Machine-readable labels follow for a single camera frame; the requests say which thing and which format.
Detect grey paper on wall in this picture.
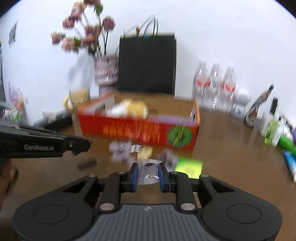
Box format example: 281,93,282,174
9,20,19,48

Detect purple cloth pouch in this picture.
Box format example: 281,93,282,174
159,116,194,125

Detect green spray bottle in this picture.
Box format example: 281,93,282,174
265,115,285,145

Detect red cardboard box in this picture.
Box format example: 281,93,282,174
77,91,201,151

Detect small white bottle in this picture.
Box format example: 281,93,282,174
276,120,291,147

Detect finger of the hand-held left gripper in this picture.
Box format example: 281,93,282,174
0,133,91,156
0,125,90,140

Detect green box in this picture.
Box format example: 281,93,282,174
279,134,296,154

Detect black paper bag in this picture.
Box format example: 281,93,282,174
117,15,177,95

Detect white and yellow plush hamster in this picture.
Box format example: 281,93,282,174
106,99,149,119

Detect black charger case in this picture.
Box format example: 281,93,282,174
33,110,75,130

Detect clear glass cup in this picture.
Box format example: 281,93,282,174
69,89,91,110

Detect blue and white tube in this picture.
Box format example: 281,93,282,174
282,149,296,182

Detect white robot-shaped speaker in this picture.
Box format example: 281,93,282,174
232,89,251,116

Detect clear water bottle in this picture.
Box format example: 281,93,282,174
221,66,237,113
208,62,224,109
192,61,210,106

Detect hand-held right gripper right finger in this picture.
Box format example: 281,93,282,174
158,163,234,212

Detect dried pink flowers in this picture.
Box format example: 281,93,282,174
50,0,116,56

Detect wooden desktop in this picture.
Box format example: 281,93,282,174
0,93,296,241

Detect white candy packet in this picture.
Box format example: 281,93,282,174
138,159,161,186

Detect purple ceramic vase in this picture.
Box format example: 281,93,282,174
94,56,119,98

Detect beige snack packet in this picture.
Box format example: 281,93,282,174
137,146,154,160

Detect clear bag of colourful packets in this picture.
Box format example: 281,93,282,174
3,82,29,123

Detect person's left hand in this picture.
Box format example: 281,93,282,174
0,159,18,204

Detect yellow mug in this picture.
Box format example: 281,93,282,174
63,89,91,111

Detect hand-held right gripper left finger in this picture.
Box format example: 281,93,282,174
62,163,139,213

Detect yellow-green sticky note pad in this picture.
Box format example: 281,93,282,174
174,157,204,179

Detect white jar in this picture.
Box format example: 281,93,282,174
261,112,275,135

